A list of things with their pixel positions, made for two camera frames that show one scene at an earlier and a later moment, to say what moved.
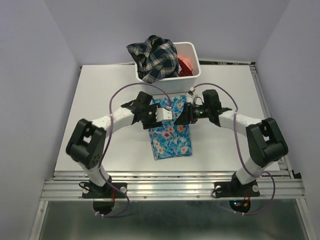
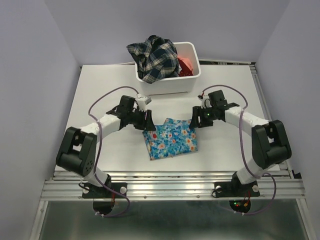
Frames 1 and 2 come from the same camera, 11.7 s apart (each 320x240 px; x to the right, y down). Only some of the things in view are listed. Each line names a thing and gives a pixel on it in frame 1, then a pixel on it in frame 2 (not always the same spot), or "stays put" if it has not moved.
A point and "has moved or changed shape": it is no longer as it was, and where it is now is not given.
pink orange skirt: x=187 y=62 stays put
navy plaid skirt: x=155 y=58 stays put
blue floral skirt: x=173 y=139 has moved or changed shape
